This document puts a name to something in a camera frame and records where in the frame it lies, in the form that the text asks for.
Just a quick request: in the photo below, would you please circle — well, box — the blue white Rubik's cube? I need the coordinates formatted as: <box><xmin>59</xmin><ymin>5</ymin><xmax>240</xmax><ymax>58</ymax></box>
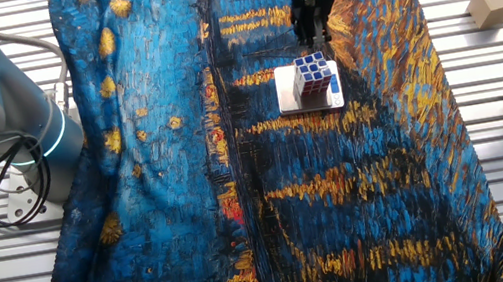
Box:
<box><xmin>287</xmin><ymin>49</ymin><xmax>337</xmax><ymax>103</ymax></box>

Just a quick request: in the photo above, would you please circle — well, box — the silver digital pocket scale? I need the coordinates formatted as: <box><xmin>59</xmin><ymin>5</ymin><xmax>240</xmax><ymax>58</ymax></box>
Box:
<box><xmin>271</xmin><ymin>56</ymin><xmax>346</xmax><ymax>118</ymax></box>

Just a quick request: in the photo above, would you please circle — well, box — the blue starry night cloth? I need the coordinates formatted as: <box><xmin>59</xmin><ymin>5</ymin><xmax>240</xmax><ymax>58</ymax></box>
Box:
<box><xmin>0</xmin><ymin>0</ymin><xmax>503</xmax><ymax>282</ymax></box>

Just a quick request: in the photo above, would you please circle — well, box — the grey thick cable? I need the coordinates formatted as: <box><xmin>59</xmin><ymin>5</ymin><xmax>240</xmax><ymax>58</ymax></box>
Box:
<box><xmin>0</xmin><ymin>19</ymin><xmax>77</xmax><ymax>123</ymax></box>

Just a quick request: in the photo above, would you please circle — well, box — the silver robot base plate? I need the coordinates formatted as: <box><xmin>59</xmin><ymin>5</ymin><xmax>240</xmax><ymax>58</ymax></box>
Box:
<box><xmin>0</xmin><ymin>160</ymin><xmax>68</xmax><ymax>227</ymax></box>

